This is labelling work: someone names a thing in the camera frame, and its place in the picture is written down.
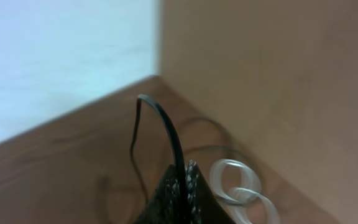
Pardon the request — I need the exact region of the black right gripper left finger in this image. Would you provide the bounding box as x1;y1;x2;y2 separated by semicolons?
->
134;165;183;224

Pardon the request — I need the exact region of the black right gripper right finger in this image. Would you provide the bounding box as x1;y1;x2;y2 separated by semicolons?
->
186;160;234;224

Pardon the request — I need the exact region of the white cable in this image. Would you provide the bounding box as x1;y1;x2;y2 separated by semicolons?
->
209;158;281;224

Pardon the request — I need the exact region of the short black cable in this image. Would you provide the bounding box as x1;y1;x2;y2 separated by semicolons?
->
129;93;188;203

